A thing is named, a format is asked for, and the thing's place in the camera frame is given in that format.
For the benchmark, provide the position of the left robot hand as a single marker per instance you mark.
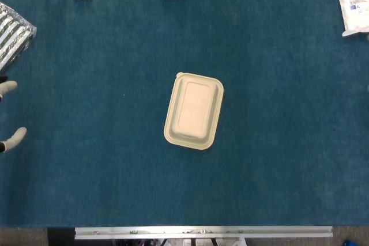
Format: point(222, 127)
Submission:
point(7, 87)

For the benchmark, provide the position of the beige lidded food container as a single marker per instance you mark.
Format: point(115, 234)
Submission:
point(193, 110)

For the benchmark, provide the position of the striped cloth in plastic bag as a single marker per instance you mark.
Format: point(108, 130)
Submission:
point(13, 38)

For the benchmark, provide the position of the blue felt table mat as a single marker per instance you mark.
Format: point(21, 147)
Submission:
point(101, 142)

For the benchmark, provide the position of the white printed plastic pouch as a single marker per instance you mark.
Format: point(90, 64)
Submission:
point(354, 1)

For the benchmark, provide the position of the aluminium profile rail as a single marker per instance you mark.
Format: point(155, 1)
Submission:
point(201, 232)

